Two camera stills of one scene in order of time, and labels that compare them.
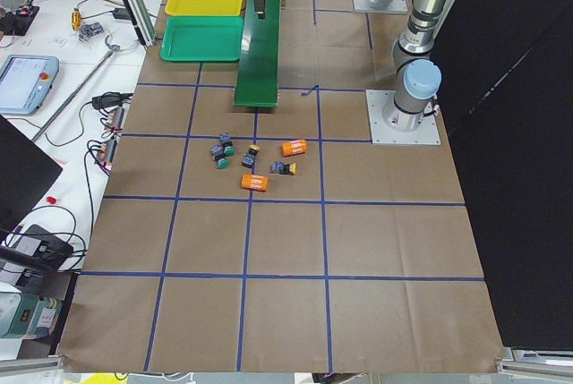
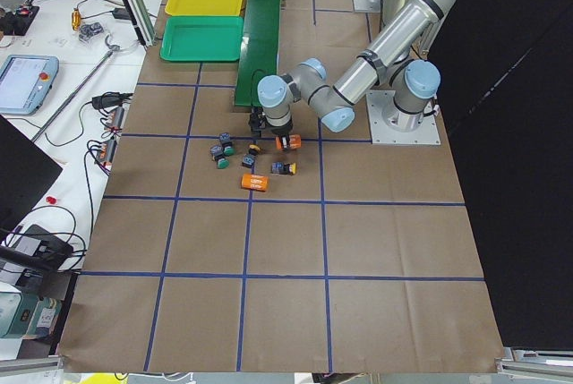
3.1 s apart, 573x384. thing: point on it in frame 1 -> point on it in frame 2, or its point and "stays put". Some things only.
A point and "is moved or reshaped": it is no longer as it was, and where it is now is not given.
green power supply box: (27, 317) stays put
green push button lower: (217, 152) stays put
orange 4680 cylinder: (294, 147) is moved or reshaped
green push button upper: (226, 144) stays put
